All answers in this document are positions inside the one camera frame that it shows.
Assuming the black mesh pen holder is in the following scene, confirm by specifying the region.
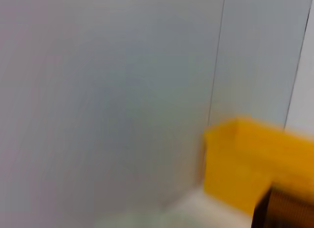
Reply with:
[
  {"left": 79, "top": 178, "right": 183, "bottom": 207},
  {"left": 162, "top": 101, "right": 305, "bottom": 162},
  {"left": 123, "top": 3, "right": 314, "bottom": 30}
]
[{"left": 252, "top": 182, "right": 314, "bottom": 228}]

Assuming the yellow plastic bin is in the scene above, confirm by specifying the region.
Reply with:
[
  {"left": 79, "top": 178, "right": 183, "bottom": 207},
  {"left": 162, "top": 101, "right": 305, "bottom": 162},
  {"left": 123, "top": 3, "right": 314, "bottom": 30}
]
[{"left": 203, "top": 117, "right": 314, "bottom": 217}]

